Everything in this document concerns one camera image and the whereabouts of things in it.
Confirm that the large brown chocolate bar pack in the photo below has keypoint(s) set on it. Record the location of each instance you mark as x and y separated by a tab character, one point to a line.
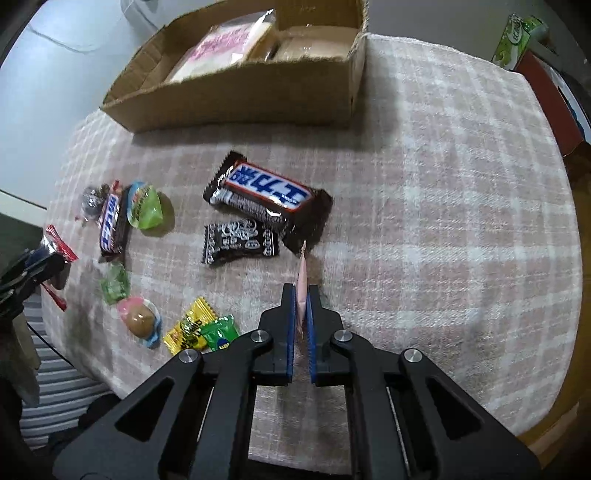
268	184

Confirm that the large pink printed snack packet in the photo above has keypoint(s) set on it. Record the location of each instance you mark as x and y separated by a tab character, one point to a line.
217	46

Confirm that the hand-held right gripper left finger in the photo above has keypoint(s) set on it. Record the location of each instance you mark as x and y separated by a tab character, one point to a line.
290	323

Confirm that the tan wrapped snack packet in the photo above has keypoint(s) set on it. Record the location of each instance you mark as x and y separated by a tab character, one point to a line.
314	44

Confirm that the green jelly cup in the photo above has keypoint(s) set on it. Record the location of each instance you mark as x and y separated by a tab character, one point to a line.
145	207

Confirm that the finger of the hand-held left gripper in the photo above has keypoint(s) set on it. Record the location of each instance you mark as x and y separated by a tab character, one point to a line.
32	272

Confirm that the pink plaid tablecloth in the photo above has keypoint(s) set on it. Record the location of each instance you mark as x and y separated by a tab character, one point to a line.
438	207

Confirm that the green printed carton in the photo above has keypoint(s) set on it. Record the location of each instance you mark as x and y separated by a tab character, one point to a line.
512	41

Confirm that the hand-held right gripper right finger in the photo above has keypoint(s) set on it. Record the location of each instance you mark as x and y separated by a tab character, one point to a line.
314	323

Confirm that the clear packet with red ends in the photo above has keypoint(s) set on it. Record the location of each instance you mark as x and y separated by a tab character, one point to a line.
57	242

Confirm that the small brown chocolate bar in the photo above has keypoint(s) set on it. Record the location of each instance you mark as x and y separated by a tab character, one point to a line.
111	221

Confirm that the brown cardboard box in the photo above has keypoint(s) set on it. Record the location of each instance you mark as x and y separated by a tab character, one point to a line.
231	97

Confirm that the red box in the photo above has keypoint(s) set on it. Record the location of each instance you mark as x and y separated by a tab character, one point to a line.
545	97

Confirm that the grey striped cloth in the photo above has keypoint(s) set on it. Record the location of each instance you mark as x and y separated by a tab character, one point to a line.
51	383

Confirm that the small green wrapped candy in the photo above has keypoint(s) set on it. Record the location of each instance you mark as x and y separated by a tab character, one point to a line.
115	284

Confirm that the yellow candy packet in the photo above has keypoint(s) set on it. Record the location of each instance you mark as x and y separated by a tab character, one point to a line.
189	327

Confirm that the small black cookie packet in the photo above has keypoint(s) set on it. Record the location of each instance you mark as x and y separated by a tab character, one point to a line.
240	240

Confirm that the green candy packet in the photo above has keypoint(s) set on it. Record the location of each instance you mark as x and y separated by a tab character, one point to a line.
219	334

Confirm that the thin pink snack packet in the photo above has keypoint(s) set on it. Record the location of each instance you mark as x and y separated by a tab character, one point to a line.
302	286

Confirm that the burger shaped gummy candy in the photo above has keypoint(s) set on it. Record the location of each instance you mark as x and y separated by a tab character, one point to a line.
138	321

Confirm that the grey wrapped candy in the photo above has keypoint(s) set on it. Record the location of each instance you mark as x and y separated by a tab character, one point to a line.
92	203

